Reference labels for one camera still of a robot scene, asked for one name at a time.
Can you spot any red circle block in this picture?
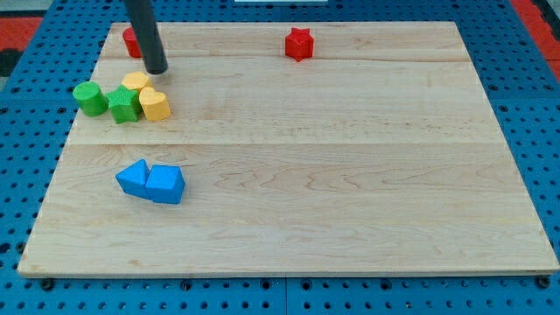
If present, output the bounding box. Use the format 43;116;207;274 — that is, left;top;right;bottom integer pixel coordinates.
122;26;142;59

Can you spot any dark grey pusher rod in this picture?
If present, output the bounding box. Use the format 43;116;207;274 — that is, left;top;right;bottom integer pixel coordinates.
124;0;168;74

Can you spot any yellow hexagon block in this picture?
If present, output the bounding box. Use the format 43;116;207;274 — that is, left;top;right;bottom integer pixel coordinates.
121;72;153;93

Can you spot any blue triangle block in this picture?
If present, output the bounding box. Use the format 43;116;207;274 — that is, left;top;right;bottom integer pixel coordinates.
115;159;150;200

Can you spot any blue cube block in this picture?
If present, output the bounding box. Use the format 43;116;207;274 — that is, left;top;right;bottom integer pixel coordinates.
145;164;186;204

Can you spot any yellow heart block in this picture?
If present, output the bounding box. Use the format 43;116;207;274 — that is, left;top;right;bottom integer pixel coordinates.
139;87;172;122

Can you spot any light wooden board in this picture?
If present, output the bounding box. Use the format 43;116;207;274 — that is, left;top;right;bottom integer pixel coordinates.
18;22;559;278

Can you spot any red star block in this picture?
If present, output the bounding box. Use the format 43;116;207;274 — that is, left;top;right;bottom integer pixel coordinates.
284;27;314;62

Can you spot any green circle block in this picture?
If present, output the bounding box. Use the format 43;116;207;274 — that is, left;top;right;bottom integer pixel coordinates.
73;81;109;116

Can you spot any green star block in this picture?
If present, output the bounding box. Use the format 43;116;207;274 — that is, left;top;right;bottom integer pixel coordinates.
106;85;142;124

